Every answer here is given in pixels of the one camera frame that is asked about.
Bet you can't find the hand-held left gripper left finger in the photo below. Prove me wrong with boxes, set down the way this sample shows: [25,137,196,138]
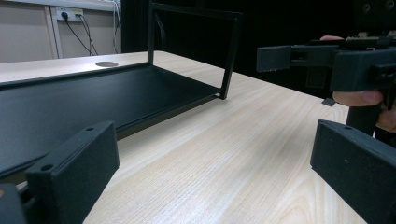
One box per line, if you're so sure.
[24,120,120,224]

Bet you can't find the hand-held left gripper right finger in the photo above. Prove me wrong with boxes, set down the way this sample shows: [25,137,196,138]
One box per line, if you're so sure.
[309,119,396,224]

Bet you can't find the black two-tier metal rack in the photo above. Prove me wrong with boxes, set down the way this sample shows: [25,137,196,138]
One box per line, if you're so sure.
[0,1,244,180]

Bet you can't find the black curtain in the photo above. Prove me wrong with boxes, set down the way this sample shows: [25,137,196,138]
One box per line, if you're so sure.
[120,0,396,100]

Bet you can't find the round grey table grommet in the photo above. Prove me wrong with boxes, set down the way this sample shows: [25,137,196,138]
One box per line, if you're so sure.
[94,61,120,68]

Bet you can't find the beige wooden partition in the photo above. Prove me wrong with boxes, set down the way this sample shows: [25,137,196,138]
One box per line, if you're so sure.
[0,0,64,65]

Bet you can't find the black power cable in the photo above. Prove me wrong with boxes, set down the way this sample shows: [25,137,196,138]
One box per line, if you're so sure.
[61,11,95,57]
[75,13,100,57]

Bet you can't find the white cables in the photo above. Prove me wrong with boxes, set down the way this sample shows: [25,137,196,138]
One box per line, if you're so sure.
[109,0,122,55]

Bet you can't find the white wall power outlet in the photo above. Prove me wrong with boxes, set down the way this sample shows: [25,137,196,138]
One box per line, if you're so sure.
[55,7,85,22]

